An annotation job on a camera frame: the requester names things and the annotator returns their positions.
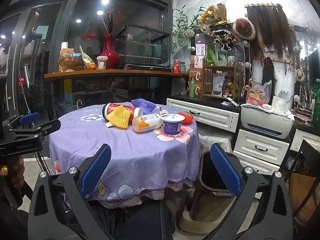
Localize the brown product box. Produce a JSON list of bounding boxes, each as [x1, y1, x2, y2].
[[189, 69, 203, 83], [189, 82, 203, 98]]

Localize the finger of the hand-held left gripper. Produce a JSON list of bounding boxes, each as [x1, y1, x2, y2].
[[9, 119, 62, 141], [3, 113, 40, 131]]

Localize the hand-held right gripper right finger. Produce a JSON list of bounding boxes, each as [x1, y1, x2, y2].
[[205, 142, 294, 240]]

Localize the yellow foam fruit net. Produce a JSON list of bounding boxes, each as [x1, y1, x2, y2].
[[107, 105, 133, 130]]

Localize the wide white drawer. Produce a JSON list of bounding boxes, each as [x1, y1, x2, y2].
[[167, 98, 240, 133]]

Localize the cluster of makeup brushes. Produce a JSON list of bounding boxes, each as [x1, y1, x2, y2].
[[297, 82, 316, 123]]

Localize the ornate headdress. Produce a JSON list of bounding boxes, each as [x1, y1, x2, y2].
[[209, 29, 240, 51]]

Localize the brown paper bag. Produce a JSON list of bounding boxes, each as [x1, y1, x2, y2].
[[79, 44, 97, 70]]

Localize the glass bowl with ornaments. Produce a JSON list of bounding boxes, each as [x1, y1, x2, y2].
[[58, 52, 84, 71]]

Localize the dark brown bin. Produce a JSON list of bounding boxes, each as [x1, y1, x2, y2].
[[189, 151, 238, 222]]

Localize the wooden desktop rack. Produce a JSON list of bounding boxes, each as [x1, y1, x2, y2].
[[202, 57, 244, 99]]

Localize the purple yogurt cup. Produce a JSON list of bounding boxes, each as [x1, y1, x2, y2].
[[160, 113, 186, 136]]

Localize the small labelled jar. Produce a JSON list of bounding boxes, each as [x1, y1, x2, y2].
[[97, 56, 108, 70]]

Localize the purple floral tablecloth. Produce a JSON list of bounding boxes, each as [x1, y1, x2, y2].
[[49, 102, 202, 209]]

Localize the vanity mirror with bulbs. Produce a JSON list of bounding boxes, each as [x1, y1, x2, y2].
[[291, 24, 320, 98], [190, 24, 252, 98]]

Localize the sunflower bouquet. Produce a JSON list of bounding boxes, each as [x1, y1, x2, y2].
[[199, 3, 228, 27]]

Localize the glass display case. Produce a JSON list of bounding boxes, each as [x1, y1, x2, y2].
[[115, 24, 172, 71]]

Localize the orange drink bottle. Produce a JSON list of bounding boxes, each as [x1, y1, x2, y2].
[[132, 113, 163, 133]]

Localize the red vase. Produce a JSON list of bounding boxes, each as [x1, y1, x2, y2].
[[102, 36, 120, 70]]

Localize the dried red branches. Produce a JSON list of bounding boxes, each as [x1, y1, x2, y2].
[[100, 7, 125, 38]]

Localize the wooden counter shelf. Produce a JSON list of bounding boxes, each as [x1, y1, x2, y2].
[[44, 68, 190, 81]]

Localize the green bamboo plant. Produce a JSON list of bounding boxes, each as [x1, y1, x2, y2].
[[171, 4, 204, 50]]

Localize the pink plastic bag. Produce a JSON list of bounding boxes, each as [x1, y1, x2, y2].
[[246, 80, 272, 105]]

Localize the green gift bag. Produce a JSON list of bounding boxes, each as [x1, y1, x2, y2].
[[311, 79, 320, 123]]

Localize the black folding chair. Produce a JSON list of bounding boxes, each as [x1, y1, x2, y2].
[[285, 139, 320, 228]]

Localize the orange box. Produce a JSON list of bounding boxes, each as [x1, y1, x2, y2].
[[59, 48, 75, 72]]

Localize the white cable with blue clip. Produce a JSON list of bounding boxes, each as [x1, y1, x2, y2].
[[21, 79, 34, 117]]

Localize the white printer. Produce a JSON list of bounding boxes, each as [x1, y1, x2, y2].
[[240, 104, 294, 139]]

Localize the person's left hand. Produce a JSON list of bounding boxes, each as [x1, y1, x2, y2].
[[0, 155, 25, 198]]

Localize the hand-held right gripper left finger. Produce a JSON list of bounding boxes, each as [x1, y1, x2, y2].
[[27, 144, 113, 240]]

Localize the round red embroidered hat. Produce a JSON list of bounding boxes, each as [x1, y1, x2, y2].
[[232, 17, 256, 40]]

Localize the red foam fruit net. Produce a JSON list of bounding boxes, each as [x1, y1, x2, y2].
[[178, 112, 196, 125]]

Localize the white handheld styling tool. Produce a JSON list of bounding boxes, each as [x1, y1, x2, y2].
[[221, 97, 240, 107]]

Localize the row of hanging hair extensions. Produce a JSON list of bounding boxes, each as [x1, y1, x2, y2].
[[246, 4, 293, 53]]

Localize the purple plastic packet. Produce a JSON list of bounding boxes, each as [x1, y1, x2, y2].
[[130, 99, 160, 115]]

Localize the black hair bundle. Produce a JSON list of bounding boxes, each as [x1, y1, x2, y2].
[[261, 57, 275, 88]]

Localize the bin with clear liner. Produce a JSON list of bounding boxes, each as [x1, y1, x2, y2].
[[199, 134, 233, 155]]

